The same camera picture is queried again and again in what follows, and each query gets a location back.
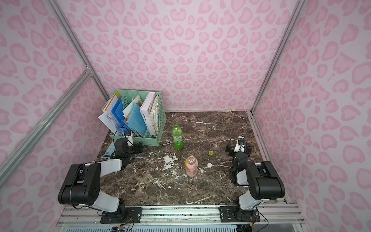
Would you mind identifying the pink drink bottle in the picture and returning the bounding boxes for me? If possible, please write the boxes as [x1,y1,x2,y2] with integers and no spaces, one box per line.
[185,156,198,177]

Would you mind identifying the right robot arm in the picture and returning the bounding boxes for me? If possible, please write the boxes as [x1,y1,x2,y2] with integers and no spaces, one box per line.
[219,143,286,224]

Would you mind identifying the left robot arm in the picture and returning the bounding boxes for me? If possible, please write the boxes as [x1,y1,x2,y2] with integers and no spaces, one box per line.
[58,138,143,227]

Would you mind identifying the green soda bottle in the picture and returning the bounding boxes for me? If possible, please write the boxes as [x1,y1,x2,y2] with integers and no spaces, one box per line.
[172,124,184,150]

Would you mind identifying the calculator with handset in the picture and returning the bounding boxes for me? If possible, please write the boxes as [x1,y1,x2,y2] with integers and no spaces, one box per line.
[101,142,116,159]

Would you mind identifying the light blue folder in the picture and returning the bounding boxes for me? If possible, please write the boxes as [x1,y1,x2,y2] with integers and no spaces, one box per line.
[127,103,147,137]

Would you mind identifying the white paper sheets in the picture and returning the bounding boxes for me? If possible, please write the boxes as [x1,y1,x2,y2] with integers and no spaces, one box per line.
[98,94,120,132]

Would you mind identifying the green plastic file crate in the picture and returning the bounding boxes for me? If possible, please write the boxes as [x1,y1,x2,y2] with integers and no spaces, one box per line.
[111,90,166,147]

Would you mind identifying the white books stack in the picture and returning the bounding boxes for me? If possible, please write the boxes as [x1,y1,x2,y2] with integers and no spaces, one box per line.
[140,92,159,137]

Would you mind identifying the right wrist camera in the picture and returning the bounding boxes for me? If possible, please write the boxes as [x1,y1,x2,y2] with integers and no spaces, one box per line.
[234,136,245,153]

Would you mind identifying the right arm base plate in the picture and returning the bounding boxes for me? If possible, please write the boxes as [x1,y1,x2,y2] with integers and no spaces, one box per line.
[217,206,260,224]

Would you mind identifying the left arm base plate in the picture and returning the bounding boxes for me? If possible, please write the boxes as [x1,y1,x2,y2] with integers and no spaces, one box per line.
[100,207,143,224]

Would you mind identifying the aluminium mounting rail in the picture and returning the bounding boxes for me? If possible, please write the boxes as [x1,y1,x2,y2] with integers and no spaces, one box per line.
[57,204,304,229]

